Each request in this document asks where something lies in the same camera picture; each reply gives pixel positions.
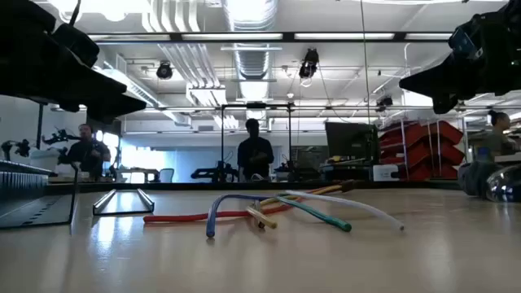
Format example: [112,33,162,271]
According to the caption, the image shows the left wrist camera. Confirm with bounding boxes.
[51,23,101,69]

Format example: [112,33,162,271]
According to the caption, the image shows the person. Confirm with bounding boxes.
[66,123,112,183]
[467,109,521,164]
[237,117,275,182]

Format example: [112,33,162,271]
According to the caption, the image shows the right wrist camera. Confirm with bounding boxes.
[449,24,485,62]

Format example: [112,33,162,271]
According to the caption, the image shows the red cable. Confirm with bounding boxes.
[142,197,310,224]

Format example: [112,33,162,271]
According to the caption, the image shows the black duct cover strip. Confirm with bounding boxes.
[92,187,155,216]

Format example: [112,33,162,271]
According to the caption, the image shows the black computer monitor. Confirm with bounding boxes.
[324,121,380,164]

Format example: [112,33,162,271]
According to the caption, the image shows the black overhead light bar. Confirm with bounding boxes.
[87,31,453,44]

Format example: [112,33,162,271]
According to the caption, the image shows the white box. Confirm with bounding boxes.
[371,164,401,182]

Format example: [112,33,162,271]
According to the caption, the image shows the grey work glove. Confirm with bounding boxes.
[457,160,504,199]

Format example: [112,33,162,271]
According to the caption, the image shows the red yellow taped wire bundle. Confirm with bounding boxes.
[245,185,345,230]

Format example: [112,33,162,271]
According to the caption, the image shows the silver ventilation duct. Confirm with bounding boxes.
[222,0,280,101]

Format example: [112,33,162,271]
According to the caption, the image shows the black background equipment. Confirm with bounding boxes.
[190,160,239,183]

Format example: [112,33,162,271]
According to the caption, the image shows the black stand frame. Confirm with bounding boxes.
[35,103,45,151]
[220,103,295,183]

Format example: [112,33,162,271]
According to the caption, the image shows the black ceiling spotlight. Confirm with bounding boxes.
[374,95,394,113]
[155,60,174,81]
[298,47,320,80]

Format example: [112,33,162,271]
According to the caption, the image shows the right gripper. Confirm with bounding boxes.
[399,0,521,116]

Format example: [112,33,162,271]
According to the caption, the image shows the thin hanging cable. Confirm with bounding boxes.
[359,0,371,123]

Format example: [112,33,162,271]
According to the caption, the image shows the black slotted cable duct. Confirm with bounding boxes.
[0,160,78,230]

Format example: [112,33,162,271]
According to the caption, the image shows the multicoloured ribbon cable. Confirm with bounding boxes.
[274,195,353,234]

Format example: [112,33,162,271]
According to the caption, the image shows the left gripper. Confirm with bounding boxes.
[0,0,147,124]

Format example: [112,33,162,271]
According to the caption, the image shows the red storage bin rack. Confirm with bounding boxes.
[378,119,466,181]

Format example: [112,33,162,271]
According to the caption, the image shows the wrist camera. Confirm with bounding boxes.
[51,23,101,69]
[449,24,485,62]

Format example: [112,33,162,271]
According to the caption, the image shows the black aluminium table frame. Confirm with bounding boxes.
[44,181,461,192]

